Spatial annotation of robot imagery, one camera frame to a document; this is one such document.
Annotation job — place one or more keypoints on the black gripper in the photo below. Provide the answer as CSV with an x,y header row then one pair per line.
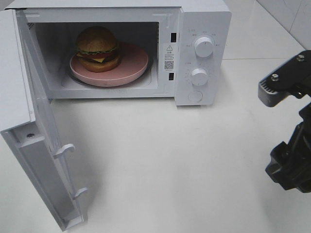
x,y
290,166

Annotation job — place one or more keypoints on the round white door button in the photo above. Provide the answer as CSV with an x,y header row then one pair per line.
x,y
195,96

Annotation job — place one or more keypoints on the pink round plate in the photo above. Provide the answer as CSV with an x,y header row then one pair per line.
x,y
134,61

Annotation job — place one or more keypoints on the burger with lettuce and cheese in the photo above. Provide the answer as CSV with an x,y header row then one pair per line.
x,y
97,49

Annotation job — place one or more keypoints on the lower white timer knob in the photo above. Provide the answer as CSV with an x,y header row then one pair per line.
x,y
199,77

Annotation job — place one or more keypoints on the upper white power knob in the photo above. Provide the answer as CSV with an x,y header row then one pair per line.
x,y
204,46

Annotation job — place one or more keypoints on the white microwave oven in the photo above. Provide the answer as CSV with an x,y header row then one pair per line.
x,y
166,29

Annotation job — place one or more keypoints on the glass microwave turntable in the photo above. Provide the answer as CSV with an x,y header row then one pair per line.
x,y
143,81

